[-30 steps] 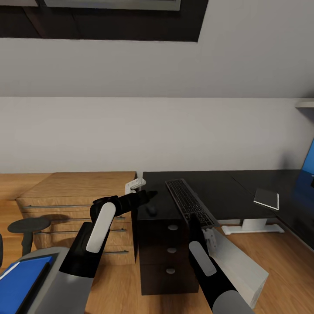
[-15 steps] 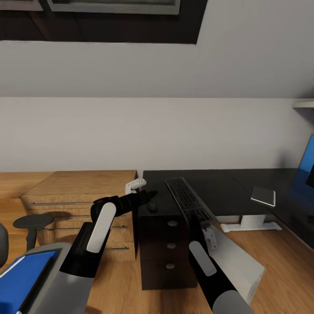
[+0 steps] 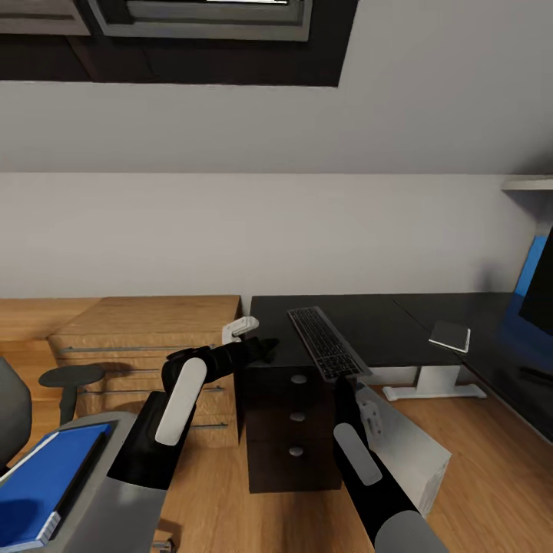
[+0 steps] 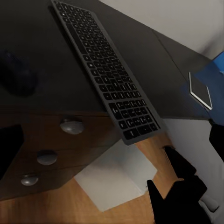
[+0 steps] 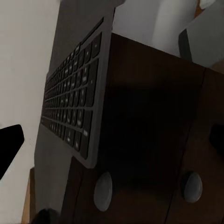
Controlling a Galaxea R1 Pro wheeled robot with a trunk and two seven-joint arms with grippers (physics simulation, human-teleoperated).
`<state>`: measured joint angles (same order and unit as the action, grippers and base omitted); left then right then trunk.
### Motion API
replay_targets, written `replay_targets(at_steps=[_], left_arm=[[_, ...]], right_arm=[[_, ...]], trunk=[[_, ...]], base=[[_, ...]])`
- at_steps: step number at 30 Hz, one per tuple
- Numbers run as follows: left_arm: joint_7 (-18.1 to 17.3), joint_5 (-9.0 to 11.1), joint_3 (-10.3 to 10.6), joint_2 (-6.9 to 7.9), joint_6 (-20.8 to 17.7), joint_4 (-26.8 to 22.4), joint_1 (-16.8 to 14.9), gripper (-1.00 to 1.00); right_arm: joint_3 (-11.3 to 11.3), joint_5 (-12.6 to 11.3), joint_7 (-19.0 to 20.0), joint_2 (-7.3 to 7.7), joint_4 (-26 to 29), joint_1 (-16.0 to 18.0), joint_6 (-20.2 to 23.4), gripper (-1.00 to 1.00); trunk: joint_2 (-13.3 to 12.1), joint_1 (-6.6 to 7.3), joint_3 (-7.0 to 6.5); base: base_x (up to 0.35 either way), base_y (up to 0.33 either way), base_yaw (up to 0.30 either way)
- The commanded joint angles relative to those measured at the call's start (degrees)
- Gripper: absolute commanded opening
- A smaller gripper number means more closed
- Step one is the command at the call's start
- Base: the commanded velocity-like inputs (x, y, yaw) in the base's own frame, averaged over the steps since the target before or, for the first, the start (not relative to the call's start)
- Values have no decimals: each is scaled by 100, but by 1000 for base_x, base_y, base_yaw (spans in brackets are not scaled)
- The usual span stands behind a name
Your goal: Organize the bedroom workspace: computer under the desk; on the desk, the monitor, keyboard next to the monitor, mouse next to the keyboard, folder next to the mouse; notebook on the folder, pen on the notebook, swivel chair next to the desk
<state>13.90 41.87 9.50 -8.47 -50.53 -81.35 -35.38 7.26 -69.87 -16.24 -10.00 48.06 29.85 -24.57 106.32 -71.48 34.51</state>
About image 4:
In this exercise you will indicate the cabinet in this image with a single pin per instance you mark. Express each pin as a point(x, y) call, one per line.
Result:
point(56, 148)

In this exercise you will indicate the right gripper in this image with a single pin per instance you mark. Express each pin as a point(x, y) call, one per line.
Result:
point(181, 204)

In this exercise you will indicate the keyboard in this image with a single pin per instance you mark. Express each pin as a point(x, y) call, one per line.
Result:
point(129, 107)

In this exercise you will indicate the mouse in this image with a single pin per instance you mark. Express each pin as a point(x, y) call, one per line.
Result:
point(18, 71)

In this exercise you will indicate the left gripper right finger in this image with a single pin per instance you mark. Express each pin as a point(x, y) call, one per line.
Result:
point(217, 139)

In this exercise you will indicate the desk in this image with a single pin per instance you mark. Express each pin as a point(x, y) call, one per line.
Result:
point(160, 64)

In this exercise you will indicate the notebook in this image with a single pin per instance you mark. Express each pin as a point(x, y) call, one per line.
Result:
point(200, 90)

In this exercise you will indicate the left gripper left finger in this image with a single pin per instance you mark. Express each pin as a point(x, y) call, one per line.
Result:
point(11, 140)

